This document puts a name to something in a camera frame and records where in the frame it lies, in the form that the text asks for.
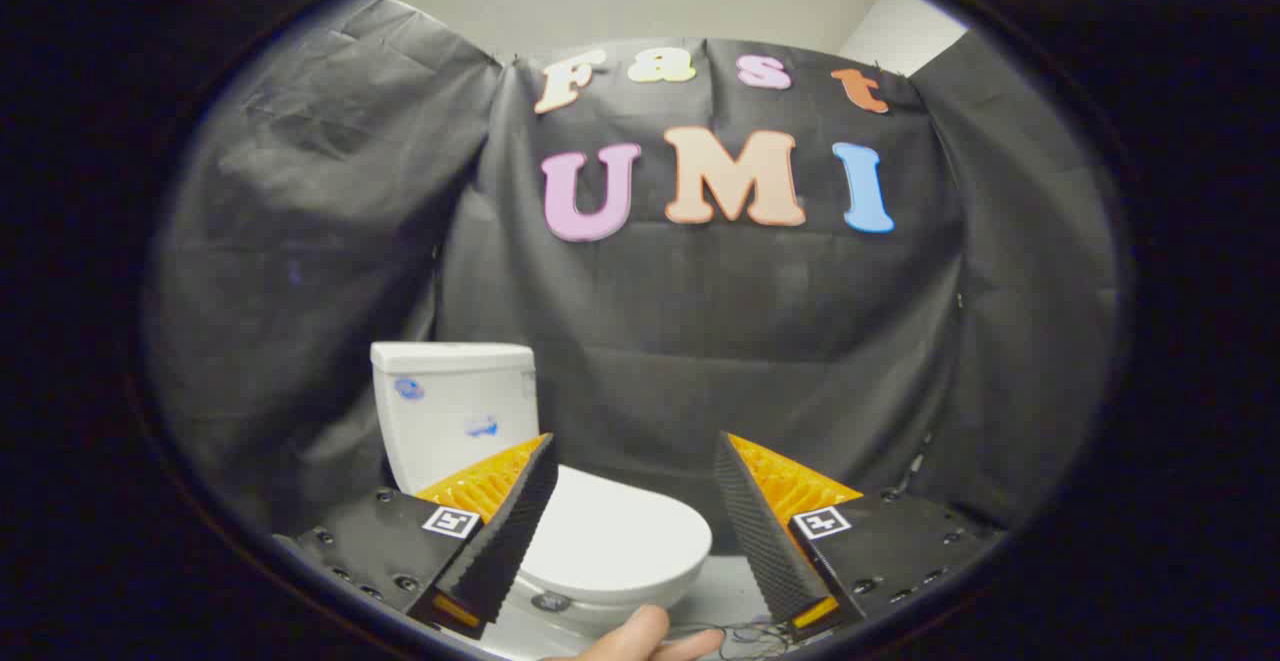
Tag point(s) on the black backdrop cloth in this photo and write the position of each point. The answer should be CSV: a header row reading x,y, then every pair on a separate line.
x,y
720,341

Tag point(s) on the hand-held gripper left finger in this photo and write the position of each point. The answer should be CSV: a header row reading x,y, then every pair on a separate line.
x,y
505,531

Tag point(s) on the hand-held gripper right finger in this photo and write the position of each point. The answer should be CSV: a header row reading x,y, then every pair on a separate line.
x,y
762,541

